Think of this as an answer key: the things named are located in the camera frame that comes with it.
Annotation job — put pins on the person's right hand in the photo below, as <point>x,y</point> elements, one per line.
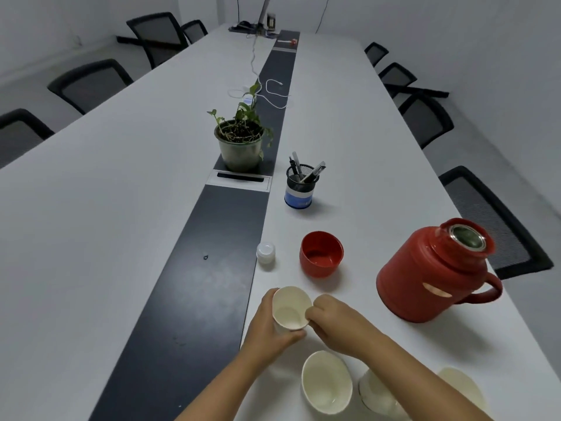
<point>346,328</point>

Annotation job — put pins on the person's left hand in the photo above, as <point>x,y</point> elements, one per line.
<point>263,333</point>

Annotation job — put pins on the white paper cup blue print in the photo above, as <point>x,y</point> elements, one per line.
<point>326,381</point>
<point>464,383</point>
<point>377,396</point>

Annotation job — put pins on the red thermos lid cup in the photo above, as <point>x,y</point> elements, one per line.
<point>322,267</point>

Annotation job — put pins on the white thermos stopper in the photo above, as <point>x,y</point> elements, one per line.
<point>265,254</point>

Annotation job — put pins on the red thermos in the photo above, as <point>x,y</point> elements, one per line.
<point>416,276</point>

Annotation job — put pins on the person's left forearm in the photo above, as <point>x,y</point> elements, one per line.
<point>223,390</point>

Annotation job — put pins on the person's right forearm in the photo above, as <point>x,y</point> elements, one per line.
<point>425,385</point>

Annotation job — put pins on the white conference table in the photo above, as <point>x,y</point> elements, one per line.
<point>372,149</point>

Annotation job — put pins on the black mesh pen holder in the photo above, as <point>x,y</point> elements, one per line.
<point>300,201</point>

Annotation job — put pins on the silver utility knife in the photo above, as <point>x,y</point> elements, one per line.
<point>314,170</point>

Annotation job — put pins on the black white marker pen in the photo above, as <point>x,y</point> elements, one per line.
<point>296,162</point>

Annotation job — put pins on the potted green plant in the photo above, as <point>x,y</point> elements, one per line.
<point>239,155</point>

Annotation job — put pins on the black mesh office chair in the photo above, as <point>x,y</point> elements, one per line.
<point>155,32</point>
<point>427,120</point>
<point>396,76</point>
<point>194,32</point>
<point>19,135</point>
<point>376,54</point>
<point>495,223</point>
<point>90,85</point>

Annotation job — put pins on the white power strip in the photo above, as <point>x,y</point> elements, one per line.
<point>249,100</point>

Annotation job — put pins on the laptop at table end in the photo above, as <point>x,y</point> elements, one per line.
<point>243,28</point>

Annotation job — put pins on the dark glass jar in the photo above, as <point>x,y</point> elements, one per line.
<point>271,21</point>

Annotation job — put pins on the grey laptop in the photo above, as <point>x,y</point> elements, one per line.
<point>264,13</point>

